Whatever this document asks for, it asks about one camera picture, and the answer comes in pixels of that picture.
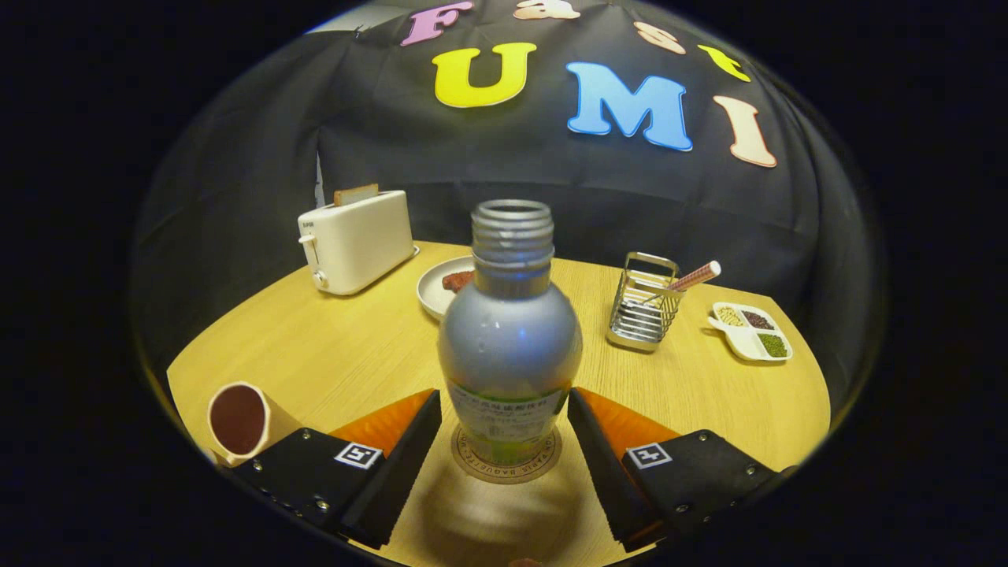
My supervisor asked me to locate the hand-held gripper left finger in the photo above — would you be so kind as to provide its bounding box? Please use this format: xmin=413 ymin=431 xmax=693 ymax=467
xmin=217 ymin=388 xmax=443 ymax=550

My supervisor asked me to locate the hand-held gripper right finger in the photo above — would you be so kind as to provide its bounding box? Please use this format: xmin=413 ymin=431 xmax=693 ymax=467
xmin=567 ymin=387 xmax=796 ymax=554

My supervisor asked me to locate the round cork coaster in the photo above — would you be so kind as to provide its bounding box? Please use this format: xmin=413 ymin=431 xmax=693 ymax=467
xmin=451 ymin=424 xmax=563 ymax=484

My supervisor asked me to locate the beige cup with handle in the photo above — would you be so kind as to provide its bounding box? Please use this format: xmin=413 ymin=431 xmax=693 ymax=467
xmin=207 ymin=381 xmax=304 ymax=469

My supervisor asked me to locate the silver juice bottle green label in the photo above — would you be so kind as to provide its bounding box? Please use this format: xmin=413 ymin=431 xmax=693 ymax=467
xmin=438 ymin=199 xmax=584 ymax=467

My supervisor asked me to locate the wooden table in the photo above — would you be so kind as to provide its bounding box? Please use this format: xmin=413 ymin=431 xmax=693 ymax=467
xmin=167 ymin=240 xmax=832 ymax=567

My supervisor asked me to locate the white round plate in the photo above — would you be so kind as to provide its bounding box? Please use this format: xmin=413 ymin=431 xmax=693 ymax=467
xmin=417 ymin=256 xmax=477 ymax=321

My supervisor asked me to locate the white divided bean dish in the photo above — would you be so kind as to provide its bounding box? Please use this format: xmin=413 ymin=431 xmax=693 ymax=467
xmin=707 ymin=302 xmax=794 ymax=363

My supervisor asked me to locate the red white striped stick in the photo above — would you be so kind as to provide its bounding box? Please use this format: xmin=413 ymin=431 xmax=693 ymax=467
xmin=665 ymin=261 xmax=722 ymax=294

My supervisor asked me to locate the white toaster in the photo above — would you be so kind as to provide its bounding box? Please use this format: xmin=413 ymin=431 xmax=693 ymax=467
xmin=298 ymin=190 xmax=420 ymax=297

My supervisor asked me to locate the metal wire basket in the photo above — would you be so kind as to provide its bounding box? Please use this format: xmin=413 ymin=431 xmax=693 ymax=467
xmin=606 ymin=252 xmax=686 ymax=353

